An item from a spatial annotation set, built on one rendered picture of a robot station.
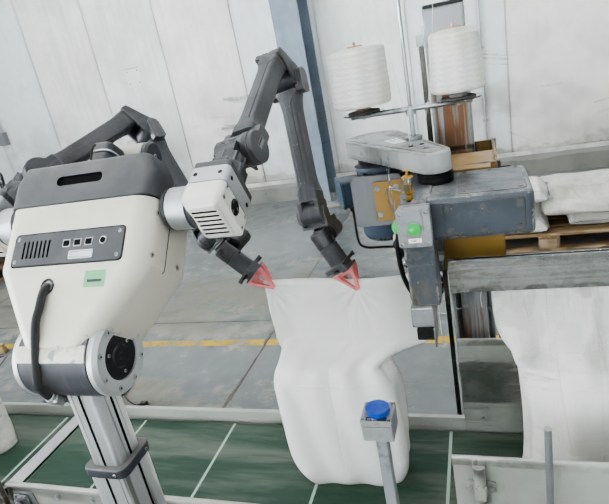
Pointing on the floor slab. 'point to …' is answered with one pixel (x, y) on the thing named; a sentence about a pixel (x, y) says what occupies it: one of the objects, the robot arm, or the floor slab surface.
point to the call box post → (387, 472)
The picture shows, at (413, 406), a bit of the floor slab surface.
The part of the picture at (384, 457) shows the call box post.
